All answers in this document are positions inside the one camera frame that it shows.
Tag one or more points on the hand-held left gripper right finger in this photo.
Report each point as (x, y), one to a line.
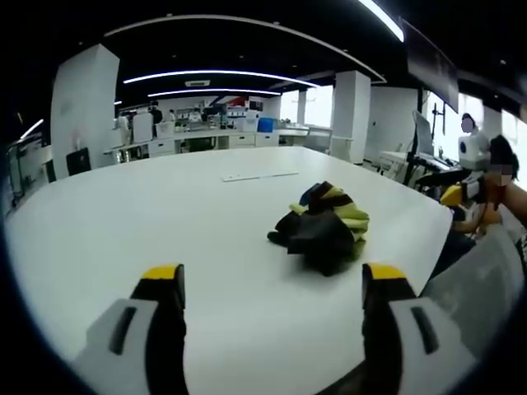
(405, 329)

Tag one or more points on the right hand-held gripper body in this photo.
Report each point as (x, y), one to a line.
(473, 150)

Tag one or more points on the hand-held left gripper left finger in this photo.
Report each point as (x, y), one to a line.
(136, 329)

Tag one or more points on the black and yellow-green garment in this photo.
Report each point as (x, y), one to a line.
(321, 234)

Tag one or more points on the white template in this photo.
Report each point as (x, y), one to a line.
(257, 174)

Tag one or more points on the person's right hand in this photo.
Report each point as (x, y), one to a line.
(492, 205)

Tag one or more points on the desk monitor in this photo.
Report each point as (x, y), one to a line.
(422, 131)

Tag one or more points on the grey mesh chair back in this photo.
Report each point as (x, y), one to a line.
(473, 296)

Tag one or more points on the black hanging screen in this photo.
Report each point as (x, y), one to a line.
(432, 61)

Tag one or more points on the long ceiling light strip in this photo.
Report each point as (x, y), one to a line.
(383, 18)
(214, 91)
(218, 74)

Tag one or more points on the black office chair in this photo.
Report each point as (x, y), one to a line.
(78, 161)

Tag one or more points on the blue box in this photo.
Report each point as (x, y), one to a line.
(266, 125)

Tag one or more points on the white lab counter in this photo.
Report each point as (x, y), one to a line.
(214, 140)

